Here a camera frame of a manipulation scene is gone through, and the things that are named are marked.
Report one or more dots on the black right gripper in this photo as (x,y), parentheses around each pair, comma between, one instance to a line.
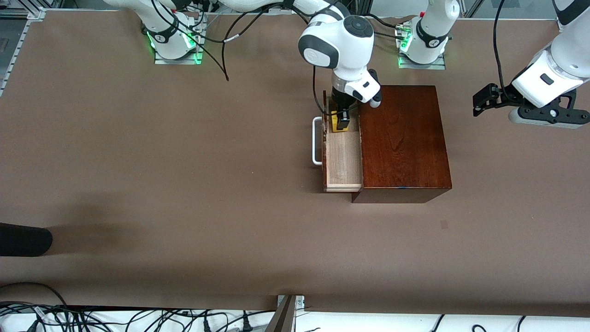
(341,99)

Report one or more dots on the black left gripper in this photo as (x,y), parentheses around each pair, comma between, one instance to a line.
(501,94)

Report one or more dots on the yellow cube block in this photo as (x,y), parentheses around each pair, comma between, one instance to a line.
(333,123)

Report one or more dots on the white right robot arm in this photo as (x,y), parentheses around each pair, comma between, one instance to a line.
(350,50)

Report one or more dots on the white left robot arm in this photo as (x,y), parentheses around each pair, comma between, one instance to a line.
(567,55)

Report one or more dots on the dark red wooden cabinet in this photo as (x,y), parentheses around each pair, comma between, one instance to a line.
(405,138)

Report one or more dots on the brown table cover sheet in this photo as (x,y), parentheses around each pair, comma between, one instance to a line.
(184,207)

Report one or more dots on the black rounded object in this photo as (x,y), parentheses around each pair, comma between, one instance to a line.
(23,240)

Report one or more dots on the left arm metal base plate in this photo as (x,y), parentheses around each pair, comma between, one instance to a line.
(421,66)

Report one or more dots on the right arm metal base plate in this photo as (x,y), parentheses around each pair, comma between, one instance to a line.
(177,61)

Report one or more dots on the aluminium profile with bracket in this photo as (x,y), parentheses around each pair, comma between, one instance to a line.
(283,318)

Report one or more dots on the aluminium frame profile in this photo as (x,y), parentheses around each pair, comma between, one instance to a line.
(37,13)

